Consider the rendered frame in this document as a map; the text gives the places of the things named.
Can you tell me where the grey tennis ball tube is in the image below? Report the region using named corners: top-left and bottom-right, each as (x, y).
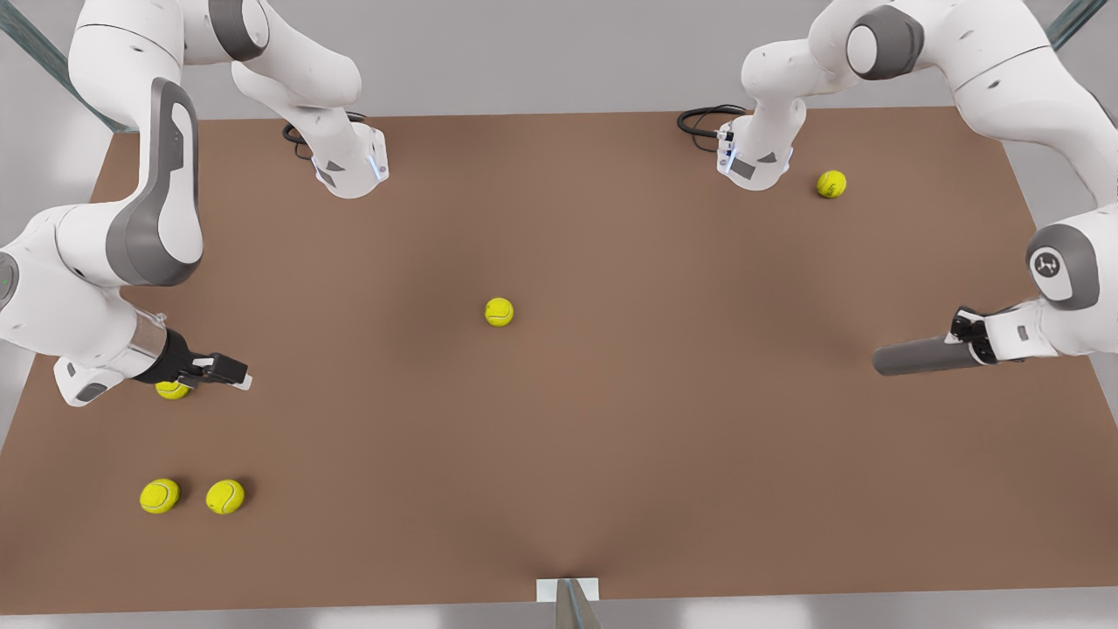
top-left (873, 336), bottom-right (994, 377)

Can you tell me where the black cable loop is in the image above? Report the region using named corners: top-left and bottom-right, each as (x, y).
top-left (281, 111), bottom-right (369, 162)
top-left (676, 104), bottom-right (752, 155)

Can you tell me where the silver frame post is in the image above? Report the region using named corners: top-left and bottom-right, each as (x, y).
top-left (1046, 0), bottom-right (1110, 51)
top-left (556, 578), bottom-right (603, 629)
top-left (0, 0), bottom-right (134, 135)

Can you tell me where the white post foot plate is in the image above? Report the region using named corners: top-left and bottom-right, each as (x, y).
top-left (535, 577), bottom-right (601, 603)

